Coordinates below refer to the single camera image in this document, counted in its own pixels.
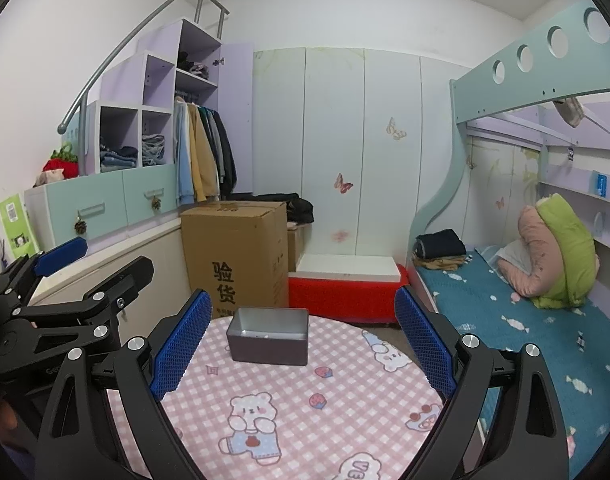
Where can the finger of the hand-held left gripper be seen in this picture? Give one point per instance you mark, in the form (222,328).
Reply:
(120,285)
(60,252)

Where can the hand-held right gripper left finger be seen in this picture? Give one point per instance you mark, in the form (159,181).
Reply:
(182,345)

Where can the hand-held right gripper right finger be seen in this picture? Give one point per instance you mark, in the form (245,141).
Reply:
(425,340)

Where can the grey metal box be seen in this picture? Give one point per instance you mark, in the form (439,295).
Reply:
(267,350)

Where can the person's left forearm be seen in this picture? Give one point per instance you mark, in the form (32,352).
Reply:
(17,462)

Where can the person's left hand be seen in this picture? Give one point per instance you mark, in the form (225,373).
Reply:
(0,422)

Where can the pinecone pendant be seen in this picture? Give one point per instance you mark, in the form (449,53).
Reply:
(80,226)
(156,204)

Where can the cream cabinet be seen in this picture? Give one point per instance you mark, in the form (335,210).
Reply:
(150,250)

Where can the green packet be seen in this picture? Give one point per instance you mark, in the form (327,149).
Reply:
(17,225)

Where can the teal drawer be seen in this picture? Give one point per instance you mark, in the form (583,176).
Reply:
(70,200)
(150,185)

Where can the folded tan clothes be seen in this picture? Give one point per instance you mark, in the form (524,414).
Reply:
(442,262)

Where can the red strawberry plush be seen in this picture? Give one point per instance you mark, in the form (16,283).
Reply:
(62,162)

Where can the red cloth-covered bench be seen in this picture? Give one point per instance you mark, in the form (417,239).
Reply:
(345,297)

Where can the folded dark clothes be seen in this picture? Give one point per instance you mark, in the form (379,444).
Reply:
(440,244)

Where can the blue patterned bed sheet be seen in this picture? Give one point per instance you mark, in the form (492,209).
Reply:
(525,350)

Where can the large cardboard box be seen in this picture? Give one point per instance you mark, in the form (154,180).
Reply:
(235,255)

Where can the white board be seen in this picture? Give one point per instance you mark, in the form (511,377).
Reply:
(347,265)

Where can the stack of folded dark jeans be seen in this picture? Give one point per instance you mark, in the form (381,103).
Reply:
(117,159)

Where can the white pillow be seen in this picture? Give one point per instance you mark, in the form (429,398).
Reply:
(512,260)

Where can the pink checked bear tablecloth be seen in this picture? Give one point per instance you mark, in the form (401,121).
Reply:
(295,410)

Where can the pink flower sticker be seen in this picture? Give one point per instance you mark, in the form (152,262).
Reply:
(341,236)

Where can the stack of folded light jeans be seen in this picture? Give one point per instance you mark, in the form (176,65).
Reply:
(154,150)

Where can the light blue hanging shirt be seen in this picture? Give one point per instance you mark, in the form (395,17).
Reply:
(183,160)

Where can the small cardboard box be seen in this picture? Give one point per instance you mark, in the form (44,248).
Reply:
(296,247)

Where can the tan hanging jacket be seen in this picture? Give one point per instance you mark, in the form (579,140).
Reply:
(205,160)

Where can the small card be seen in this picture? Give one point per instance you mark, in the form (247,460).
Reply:
(580,340)

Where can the pink and green plush pillow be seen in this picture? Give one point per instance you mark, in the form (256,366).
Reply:
(560,250)

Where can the dark hanging jackets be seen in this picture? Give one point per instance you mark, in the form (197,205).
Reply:
(225,155)

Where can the pink butterfly sticker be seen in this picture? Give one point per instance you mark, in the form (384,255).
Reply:
(343,183)

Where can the pile of black clothes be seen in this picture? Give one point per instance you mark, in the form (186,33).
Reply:
(297,207)

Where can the purple shelf unit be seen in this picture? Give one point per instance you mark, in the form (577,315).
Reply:
(160,80)

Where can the pale butterfly sticker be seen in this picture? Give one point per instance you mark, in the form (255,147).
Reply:
(396,129)

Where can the white wardrobe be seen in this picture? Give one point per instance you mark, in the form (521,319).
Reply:
(335,135)

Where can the grey metal handrail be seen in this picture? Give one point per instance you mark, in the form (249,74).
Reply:
(130,35)

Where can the clothes on shelf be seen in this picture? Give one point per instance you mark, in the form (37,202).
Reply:
(192,65)

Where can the blue packet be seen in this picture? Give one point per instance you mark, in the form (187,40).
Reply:
(601,184)

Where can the grey hanging cloth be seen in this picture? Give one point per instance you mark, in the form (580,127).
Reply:
(570,112)

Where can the teal bunk bed frame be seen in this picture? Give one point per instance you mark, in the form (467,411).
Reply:
(510,90)

